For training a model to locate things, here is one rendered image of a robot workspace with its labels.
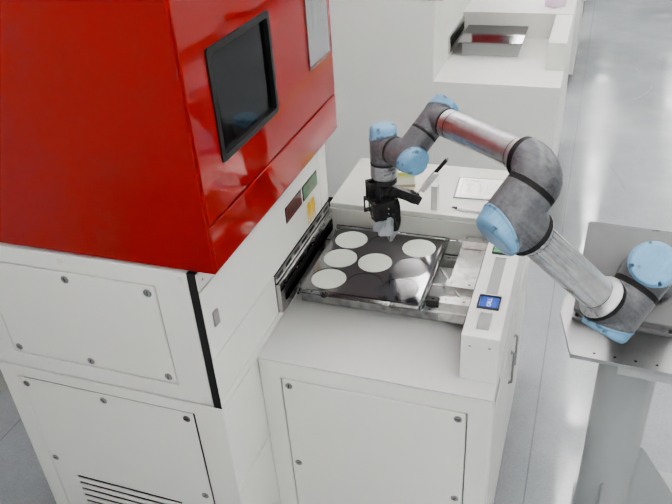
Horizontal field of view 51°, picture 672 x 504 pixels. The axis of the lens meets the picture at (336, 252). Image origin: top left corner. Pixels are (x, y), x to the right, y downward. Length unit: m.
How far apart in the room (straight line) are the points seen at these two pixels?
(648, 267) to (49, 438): 1.70
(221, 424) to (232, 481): 0.21
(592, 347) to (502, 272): 0.30
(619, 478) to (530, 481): 0.38
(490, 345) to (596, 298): 0.27
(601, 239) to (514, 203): 0.57
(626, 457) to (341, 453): 0.88
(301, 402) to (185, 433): 0.32
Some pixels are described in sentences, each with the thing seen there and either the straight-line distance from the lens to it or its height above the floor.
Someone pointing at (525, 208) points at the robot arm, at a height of 1.31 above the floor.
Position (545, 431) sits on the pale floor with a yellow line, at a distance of 2.88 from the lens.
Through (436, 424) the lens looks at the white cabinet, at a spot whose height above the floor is 0.70.
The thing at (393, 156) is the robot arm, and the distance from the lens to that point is 1.85.
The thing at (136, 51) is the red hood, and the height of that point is 1.70.
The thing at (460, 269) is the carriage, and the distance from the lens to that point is 2.12.
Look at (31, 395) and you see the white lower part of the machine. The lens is 2.20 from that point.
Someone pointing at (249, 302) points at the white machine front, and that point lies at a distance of 1.83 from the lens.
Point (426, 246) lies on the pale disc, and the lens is 2.18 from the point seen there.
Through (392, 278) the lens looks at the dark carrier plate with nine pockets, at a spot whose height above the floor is 0.90.
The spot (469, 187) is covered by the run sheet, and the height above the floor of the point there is 0.97.
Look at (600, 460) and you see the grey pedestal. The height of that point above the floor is 0.31.
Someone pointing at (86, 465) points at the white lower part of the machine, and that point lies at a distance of 2.30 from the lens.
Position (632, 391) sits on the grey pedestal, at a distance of 2.20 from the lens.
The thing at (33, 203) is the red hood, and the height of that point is 1.35.
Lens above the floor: 2.06
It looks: 32 degrees down
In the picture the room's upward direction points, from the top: 4 degrees counter-clockwise
